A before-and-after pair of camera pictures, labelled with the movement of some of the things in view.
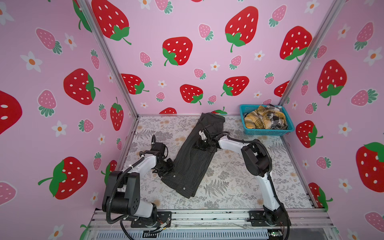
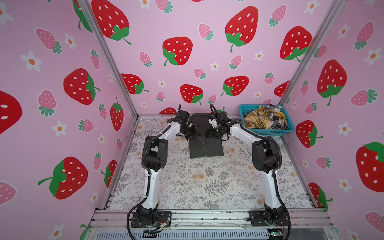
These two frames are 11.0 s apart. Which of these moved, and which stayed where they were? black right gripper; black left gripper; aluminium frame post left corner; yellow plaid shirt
Moved: black left gripper; black right gripper
Stayed: aluminium frame post left corner; yellow plaid shirt
